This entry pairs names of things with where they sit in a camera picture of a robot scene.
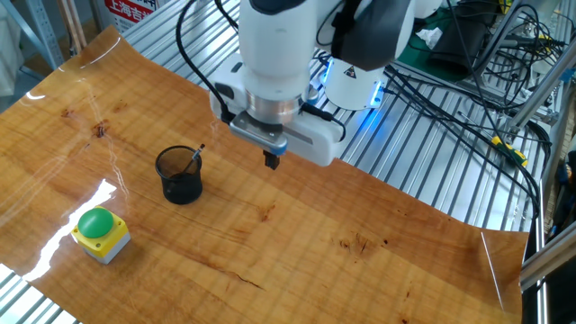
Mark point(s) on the green cutting mat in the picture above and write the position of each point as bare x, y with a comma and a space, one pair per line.
414, 58

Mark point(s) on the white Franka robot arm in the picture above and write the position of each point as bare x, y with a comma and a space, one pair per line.
279, 45

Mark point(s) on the yellow box green push button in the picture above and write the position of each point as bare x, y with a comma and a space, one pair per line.
96, 225

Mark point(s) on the grey perforated metal strut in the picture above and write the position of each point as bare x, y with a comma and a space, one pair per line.
40, 27

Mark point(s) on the red and white sign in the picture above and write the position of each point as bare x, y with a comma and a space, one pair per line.
130, 11

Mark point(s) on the thick aluminium frame beam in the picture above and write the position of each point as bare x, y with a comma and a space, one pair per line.
549, 261

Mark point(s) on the black and clear pen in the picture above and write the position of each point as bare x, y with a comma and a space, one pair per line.
194, 157

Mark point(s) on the black mesh pen holder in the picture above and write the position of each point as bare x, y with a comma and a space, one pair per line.
181, 189

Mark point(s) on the crumpled white tissue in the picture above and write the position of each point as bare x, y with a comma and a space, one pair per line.
429, 37

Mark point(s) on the slanted aluminium frame beam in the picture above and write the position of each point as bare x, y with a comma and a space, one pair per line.
542, 90

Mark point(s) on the glossy wood pattern mat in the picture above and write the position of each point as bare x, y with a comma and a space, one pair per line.
180, 270

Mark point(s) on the pair of wooden sticks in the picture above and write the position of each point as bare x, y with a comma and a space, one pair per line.
74, 24

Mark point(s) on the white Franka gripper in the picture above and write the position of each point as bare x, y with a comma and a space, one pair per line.
319, 139

